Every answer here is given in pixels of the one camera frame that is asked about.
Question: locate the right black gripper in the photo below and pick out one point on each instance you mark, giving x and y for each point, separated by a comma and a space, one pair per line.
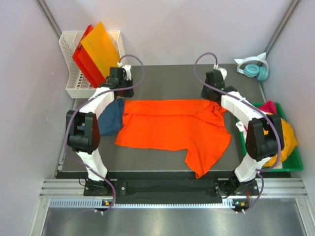
204, 95

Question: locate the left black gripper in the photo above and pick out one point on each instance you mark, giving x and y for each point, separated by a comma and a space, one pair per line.
130, 93

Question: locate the orange t shirt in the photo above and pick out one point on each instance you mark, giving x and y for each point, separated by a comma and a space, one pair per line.
196, 126

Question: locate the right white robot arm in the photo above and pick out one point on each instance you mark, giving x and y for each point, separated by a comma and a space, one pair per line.
264, 132

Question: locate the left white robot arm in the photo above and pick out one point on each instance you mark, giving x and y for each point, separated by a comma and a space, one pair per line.
83, 135

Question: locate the red plastic folder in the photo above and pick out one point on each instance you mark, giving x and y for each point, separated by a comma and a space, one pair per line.
86, 64

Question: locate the white perforated file basket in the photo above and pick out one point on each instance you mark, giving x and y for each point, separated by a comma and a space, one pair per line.
78, 86

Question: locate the orange plastic folder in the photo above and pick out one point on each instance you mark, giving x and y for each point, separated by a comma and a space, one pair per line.
101, 49

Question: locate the blue t shirt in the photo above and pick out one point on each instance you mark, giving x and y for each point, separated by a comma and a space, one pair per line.
111, 119

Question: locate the cat ear headphones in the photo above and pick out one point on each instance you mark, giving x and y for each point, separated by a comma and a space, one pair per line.
255, 66

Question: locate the pink t shirt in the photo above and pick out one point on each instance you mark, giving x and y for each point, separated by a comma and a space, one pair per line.
269, 107

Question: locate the yellow t shirt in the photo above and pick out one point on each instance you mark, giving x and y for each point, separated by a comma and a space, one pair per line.
290, 141

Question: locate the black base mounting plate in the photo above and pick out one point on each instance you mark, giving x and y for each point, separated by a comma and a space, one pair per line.
173, 187

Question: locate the green plastic tray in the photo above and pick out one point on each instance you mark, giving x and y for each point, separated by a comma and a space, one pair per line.
293, 162

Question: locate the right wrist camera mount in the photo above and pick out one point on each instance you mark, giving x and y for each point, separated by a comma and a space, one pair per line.
222, 70

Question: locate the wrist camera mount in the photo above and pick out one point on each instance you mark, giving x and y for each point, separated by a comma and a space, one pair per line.
222, 70
126, 71

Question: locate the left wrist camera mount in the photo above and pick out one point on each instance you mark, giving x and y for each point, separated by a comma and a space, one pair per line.
126, 71

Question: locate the slotted cable duct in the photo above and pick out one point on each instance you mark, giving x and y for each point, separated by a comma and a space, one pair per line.
103, 204

